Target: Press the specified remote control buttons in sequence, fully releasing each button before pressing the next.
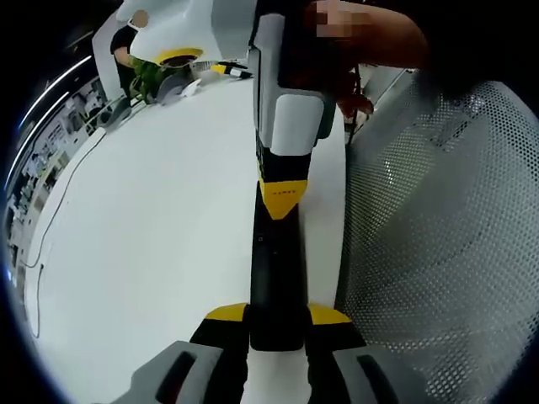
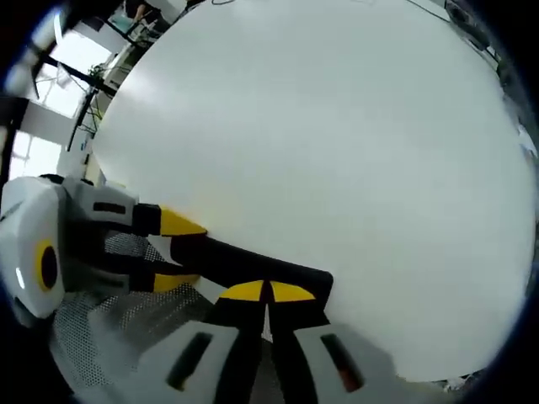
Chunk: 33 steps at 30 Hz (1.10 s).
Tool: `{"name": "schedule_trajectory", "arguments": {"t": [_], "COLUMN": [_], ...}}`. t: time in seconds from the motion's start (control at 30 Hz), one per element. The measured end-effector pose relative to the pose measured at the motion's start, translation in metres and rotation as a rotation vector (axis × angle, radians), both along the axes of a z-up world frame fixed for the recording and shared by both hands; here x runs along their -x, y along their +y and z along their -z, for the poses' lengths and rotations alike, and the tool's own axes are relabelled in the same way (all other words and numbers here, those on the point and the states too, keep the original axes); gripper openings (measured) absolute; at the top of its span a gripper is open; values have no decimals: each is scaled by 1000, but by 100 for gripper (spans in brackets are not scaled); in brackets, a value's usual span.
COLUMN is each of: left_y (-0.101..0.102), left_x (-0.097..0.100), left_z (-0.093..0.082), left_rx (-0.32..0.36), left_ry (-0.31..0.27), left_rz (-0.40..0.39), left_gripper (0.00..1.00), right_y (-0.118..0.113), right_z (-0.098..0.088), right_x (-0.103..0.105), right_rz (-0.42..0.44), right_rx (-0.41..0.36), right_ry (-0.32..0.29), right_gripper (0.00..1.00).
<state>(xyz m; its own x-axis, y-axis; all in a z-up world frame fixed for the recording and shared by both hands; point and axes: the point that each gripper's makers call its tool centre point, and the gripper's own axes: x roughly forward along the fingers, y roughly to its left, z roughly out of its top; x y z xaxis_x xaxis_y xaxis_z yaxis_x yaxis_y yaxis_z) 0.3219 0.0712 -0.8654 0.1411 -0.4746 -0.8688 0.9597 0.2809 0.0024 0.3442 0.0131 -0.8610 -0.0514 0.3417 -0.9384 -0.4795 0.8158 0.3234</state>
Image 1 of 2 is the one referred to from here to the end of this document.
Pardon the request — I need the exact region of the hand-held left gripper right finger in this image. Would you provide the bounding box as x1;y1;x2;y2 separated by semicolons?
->
304;302;399;404

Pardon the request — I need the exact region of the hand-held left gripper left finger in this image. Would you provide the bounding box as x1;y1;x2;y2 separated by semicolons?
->
128;301;251;404

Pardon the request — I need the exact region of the black remote control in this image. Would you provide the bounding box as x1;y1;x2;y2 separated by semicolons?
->
248;180;312;353

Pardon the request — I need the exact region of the person's right hand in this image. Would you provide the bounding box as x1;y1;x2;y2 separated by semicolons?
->
335;38;379;126

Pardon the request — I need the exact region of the idle yellow-tipped hand-held gripper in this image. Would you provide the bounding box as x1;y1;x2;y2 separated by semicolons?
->
209;59;254;81

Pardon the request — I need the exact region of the grey neck-worn device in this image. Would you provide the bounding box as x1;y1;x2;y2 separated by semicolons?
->
98;98;132;130
157;75;187;105

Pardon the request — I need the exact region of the white object with yellow rim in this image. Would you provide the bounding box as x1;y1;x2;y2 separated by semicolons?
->
118;0;221;69

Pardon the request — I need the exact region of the green potted plant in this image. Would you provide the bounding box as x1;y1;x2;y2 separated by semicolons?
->
127;56;170;105

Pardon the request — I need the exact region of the ceiling light strip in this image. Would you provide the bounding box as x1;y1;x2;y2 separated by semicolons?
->
3;53;94;191

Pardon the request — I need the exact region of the black cable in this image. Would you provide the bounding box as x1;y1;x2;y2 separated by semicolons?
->
22;98;128;338

